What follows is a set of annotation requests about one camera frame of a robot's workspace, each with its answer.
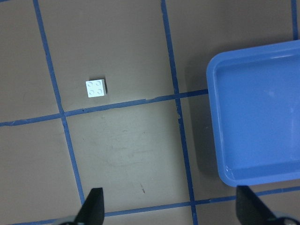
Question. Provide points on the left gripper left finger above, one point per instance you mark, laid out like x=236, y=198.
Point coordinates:
x=92, y=211

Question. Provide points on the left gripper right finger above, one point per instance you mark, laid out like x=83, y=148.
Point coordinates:
x=250, y=210

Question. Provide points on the white block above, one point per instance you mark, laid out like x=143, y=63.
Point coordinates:
x=96, y=88

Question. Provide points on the blue plastic tray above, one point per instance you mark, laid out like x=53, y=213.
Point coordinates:
x=254, y=96

